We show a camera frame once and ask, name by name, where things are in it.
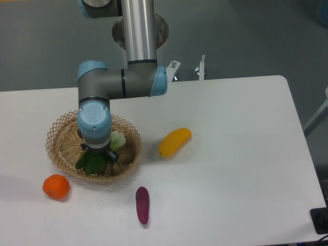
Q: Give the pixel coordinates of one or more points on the white metal base frame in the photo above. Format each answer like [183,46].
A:
[172,68]

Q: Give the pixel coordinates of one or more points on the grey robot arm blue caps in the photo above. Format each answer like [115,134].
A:
[142,77]

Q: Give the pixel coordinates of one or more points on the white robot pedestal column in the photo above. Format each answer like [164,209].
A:
[161,26]

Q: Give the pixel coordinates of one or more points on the green bok choy vegetable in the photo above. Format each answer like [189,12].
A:
[93,163]

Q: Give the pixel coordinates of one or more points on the woven wicker basket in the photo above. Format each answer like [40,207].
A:
[63,146]

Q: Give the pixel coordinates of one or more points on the black device at table edge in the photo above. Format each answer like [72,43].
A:
[319,219]

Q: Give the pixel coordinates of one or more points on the yellow mango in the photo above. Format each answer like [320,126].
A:
[174,141]

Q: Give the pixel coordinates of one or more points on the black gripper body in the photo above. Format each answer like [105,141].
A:
[98,149]

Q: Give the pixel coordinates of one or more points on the orange fruit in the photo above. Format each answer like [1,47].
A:
[56,186]

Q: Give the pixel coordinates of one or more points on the purple sweet potato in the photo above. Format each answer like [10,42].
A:
[142,205]

